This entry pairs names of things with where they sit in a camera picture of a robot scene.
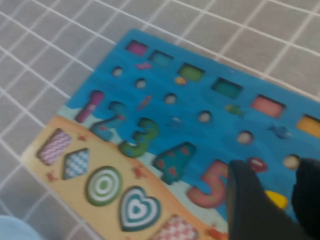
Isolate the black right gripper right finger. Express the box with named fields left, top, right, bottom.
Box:
left=291, top=157, right=320, bottom=239

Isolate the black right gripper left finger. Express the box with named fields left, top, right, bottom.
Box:
left=225, top=159, right=309, bottom=240

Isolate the colourful wooden number puzzle board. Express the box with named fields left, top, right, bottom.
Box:
left=20, top=27, right=320, bottom=240

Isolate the light blue plastic bowl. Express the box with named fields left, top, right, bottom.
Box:
left=0, top=215, right=39, bottom=240

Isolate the yellow wooden number six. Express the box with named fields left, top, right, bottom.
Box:
left=264, top=189, right=289, bottom=210

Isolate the grey checked tablecloth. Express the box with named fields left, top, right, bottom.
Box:
left=0, top=0, right=320, bottom=240

